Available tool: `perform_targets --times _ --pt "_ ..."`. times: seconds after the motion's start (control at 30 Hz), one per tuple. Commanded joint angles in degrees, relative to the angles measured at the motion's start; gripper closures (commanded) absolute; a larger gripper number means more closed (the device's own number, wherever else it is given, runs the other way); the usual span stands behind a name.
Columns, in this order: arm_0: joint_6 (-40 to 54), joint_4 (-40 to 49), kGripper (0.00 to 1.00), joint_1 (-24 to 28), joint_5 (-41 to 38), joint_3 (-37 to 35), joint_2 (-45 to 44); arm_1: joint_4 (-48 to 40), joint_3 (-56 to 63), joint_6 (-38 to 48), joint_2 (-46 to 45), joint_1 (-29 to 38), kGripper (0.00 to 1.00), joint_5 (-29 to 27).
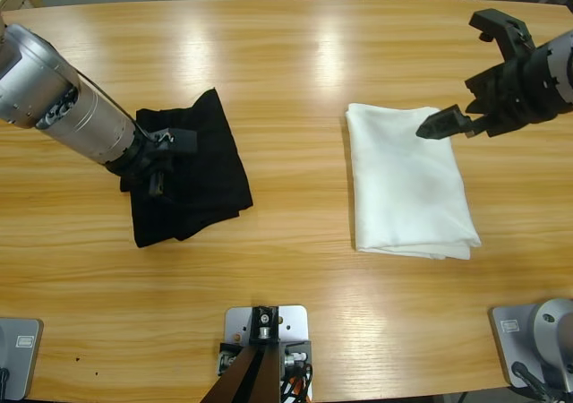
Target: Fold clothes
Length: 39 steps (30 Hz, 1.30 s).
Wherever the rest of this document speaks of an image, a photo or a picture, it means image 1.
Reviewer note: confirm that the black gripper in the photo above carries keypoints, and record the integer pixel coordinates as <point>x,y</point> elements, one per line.
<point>524,94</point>
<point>139,165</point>

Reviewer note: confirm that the black garment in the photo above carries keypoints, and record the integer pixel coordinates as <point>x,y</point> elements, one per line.
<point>206,183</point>

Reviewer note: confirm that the white t-shirt with black logo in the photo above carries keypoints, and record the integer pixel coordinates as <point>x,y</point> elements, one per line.
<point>407,188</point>

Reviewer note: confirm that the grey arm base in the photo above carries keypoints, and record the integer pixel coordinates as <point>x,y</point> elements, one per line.
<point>22,362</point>
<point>537,340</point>

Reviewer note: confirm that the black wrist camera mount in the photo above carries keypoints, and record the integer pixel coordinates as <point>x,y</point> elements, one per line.
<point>181,139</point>
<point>501,27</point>

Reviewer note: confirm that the white mount block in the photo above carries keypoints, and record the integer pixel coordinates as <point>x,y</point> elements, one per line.
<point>295,322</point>

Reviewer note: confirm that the dark camera post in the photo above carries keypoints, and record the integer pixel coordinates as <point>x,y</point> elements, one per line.
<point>250,376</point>

